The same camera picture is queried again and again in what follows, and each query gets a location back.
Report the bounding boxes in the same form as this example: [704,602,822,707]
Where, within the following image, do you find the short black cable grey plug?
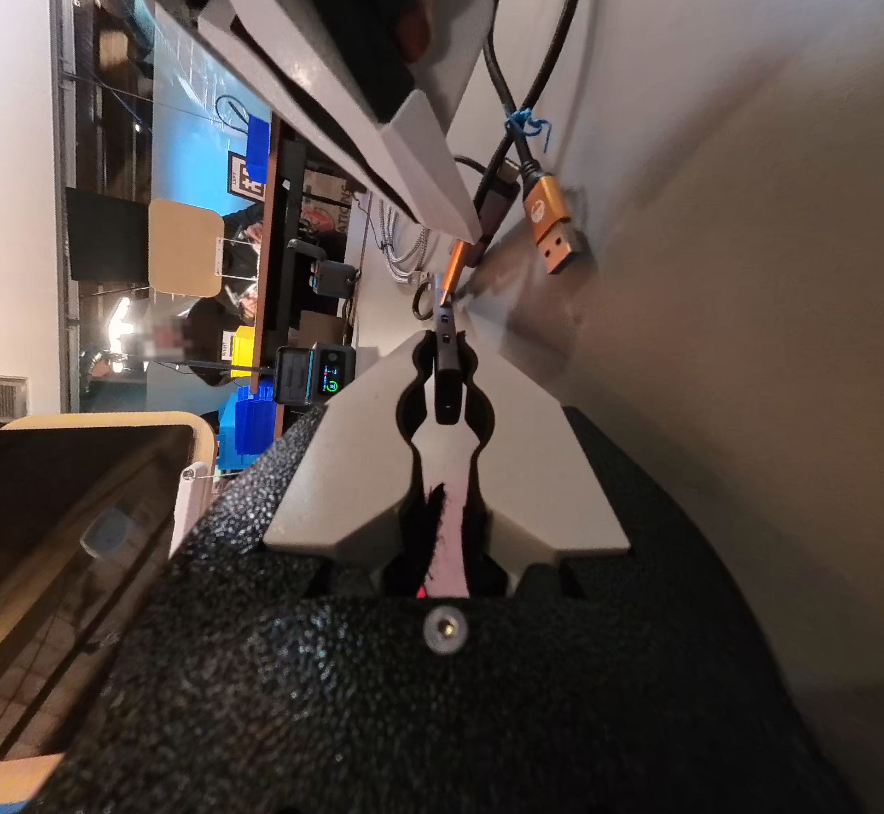
[412,154,523,323]

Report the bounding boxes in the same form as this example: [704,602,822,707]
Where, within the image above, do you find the glass office partition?
[52,0,277,414]

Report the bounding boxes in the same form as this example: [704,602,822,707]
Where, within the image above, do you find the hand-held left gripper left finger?
[263,332,429,575]

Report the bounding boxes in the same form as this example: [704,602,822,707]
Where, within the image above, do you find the blue twist tie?
[504,108,553,153]

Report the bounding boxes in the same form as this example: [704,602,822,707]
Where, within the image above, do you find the printed cardboard box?
[302,167,355,256]

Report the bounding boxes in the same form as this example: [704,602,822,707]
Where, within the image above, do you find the blue storage bins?
[217,379,279,471]

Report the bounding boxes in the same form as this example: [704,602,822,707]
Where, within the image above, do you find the white mirror stand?
[169,460,209,556]

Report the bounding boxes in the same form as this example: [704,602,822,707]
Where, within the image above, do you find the black power station green display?
[274,342,357,405]

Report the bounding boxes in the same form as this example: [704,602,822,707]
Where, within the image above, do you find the grey braided usb cable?
[376,196,432,286]

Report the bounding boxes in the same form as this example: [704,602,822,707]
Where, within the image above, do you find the black usb-c cable orange plugs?
[441,0,593,309]

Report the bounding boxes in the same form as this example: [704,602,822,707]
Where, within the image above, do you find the dark blue storage bin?
[245,115,272,183]

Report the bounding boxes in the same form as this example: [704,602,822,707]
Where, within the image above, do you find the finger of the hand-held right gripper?
[197,0,484,246]
[413,0,497,134]

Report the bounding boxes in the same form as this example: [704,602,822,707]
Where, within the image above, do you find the grey wall vent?
[0,375,30,424]

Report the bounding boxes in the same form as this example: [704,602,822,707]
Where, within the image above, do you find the large beige framed mirror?
[0,411,221,760]

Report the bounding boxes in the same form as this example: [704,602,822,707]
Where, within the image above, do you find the wooden top table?
[252,115,309,345]

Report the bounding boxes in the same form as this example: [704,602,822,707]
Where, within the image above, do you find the small grey power station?
[285,238,362,300]

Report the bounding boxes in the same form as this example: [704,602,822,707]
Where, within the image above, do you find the grey usb hub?
[431,306,469,426]

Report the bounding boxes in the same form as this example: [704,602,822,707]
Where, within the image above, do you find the small beige rounded board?
[148,198,226,298]

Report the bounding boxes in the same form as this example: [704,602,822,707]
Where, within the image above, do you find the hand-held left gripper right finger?
[456,329,631,575]

